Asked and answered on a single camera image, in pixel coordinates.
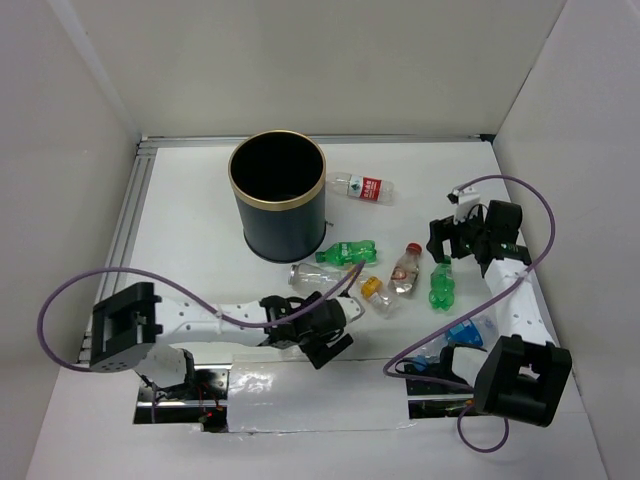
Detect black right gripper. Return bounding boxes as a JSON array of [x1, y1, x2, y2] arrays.
[[426, 204, 490, 263]]

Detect crushed clear bottle red cap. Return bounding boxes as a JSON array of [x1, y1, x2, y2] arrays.
[[388, 242, 422, 296]]

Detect clear capless wide bottle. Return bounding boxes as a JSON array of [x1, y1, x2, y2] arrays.
[[288, 263, 344, 294]]

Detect clear bottle yellow cap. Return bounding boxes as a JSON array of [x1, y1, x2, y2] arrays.
[[360, 276, 398, 318]]

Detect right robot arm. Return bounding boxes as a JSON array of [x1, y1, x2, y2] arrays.
[[427, 196, 572, 427]]

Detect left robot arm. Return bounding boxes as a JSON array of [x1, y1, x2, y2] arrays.
[[89, 282, 364, 399]]

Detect black bin gold rim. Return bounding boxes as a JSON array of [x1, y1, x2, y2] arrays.
[[228, 130, 326, 263]]

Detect small green bottle right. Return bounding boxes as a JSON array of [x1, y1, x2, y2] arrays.
[[429, 255, 455, 311]]

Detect clear bottle red label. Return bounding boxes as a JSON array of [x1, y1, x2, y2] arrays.
[[326, 172, 394, 205]]

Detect clear bottle blue label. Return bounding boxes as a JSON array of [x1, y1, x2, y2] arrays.
[[412, 315, 498, 371]]

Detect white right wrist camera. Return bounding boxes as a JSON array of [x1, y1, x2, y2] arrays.
[[447, 186, 482, 224]]

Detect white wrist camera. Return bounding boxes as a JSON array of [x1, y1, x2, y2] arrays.
[[447, 186, 482, 224], [336, 297, 365, 324]]

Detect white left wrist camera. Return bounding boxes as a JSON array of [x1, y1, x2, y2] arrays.
[[336, 297, 365, 324]]

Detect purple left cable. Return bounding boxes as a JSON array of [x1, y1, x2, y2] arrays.
[[38, 263, 365, 372]]

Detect aluminium frame rail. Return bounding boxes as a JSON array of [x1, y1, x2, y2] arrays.
[[107, 136, 499, 366]]

